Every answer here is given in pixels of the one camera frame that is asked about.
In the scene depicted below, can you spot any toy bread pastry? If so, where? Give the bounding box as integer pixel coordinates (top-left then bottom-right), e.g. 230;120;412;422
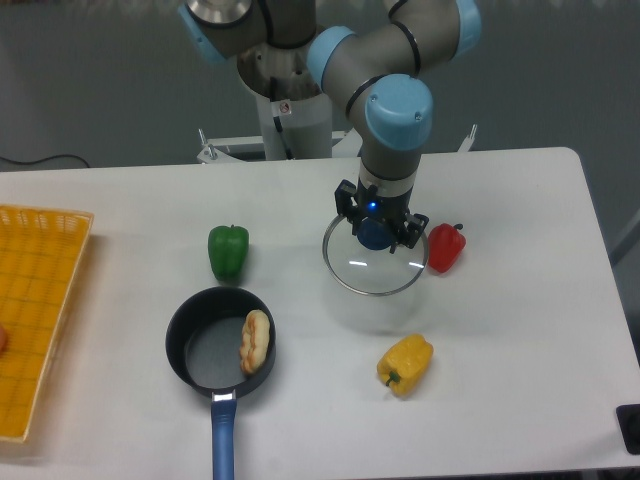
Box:
239;309;270;376

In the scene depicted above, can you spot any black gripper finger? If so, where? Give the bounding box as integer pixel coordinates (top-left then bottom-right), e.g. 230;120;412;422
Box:
334;179;361;235
390;212;429;253

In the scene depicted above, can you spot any green bell pepper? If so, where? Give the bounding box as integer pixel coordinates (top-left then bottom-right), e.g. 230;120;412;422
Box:
207;225;249;282

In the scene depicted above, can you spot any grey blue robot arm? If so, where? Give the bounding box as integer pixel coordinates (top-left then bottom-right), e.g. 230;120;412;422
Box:
178;1;482;251

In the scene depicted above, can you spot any glass pot lid blue knob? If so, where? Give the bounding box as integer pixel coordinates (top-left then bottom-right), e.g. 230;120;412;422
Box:
321;214;430;297

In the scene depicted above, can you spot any black object at table edge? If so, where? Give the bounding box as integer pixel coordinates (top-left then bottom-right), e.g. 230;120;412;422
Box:
615;404;640;455

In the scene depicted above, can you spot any white metal base frame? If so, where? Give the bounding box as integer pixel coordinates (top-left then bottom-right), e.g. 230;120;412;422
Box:
195;122;479;165

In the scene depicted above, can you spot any yellow bell pepper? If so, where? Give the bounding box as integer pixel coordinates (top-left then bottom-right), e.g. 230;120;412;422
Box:
376;333;434;397

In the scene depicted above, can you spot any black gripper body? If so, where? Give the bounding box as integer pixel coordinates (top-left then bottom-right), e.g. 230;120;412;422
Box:
354;183;412;230

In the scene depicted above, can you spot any black saucepan blue handle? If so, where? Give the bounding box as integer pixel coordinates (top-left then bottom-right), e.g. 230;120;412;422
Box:
165;287;276;479

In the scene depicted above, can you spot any black floor cable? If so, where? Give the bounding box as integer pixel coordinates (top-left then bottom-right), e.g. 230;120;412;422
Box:
0;153;92;169

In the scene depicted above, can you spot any yellow plastic basket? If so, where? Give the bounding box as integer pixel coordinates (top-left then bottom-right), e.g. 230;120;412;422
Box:
1;204;94;443

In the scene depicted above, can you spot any red bell pepper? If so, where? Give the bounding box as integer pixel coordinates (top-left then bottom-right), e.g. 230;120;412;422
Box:
427;223;466;274

